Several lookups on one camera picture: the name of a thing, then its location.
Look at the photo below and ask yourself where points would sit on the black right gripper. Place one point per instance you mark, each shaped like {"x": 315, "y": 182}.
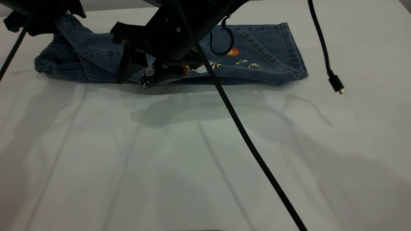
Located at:
{"x": 170, "y": 32}

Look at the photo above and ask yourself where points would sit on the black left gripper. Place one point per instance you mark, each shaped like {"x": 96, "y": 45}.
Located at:
{"x": 48, "y": 8}

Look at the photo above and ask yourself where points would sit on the blue denim kids pants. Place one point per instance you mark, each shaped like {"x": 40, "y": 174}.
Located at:
{"x": 273, "y": 57}

